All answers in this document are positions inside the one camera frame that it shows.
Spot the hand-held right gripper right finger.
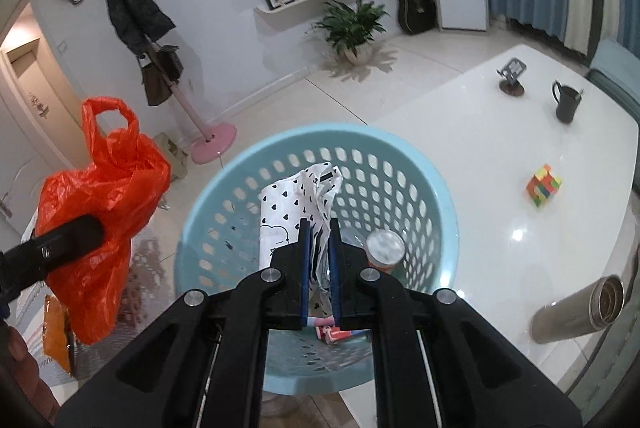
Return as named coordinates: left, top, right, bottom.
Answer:
left=327, top=218, right=583, bottom=428

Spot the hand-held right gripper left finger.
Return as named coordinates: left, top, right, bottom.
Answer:
left=59, top=218, right=313, bottom=428

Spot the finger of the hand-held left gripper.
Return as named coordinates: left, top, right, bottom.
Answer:
left=0, top=215, right=106, bottom=295

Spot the orange paper cup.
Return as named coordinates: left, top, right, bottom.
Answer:
left=366, top=231, right=406, bottom=279

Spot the orange plastic bag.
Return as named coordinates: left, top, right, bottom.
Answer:
left=37, top=97, right=172, bottom=346

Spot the white heart-print bag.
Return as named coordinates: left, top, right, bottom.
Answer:
left=259, top=164, right=344, bottom=304

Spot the light blue plastic basket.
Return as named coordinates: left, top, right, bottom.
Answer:
left=174, top=123, right=458, bottom=395

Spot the person's left hand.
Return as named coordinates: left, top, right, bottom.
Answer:
left=0, top=327, right=59, bottom=427

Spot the white room door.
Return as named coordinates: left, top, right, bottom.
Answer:
left=0, top=58, right=76, bottom=239

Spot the orange snack packet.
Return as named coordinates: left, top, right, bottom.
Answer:
left=42, top=295, right=76, bottom=376

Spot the small beige stool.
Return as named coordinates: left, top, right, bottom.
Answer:
left=152, top=132, right=188, bottom=181

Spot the pink coat rack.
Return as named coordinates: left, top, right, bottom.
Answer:
left=90, top=0, right=237, bottom=165

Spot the brown hanging bag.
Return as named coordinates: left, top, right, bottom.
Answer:
left=140, top=53, right=173, bottom=106

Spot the black hanging bag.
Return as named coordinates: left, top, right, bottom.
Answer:
left=157, top=44, right=184, bottom=82

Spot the colourful cube puzzle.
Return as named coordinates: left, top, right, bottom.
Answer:
left=525, top=164, right=563, bottom=208

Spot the steel thermos flask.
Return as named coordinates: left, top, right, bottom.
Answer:
left=530, top=275, right=626, bottom=345

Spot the black coat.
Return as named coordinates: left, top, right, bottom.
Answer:
left=97, top=0, right=176, bottom=56

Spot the green potted plant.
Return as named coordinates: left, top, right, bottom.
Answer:
left=306, top=0, right=391, bottom=65

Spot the phone stand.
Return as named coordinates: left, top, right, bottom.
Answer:
left=496, top=58, right=527, bottom=96

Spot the black mug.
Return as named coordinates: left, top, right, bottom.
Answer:
left=552, top=80, right=585, bottom=124

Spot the light blue chair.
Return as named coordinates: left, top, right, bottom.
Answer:
left=587, top=41, right=640, bottom=119

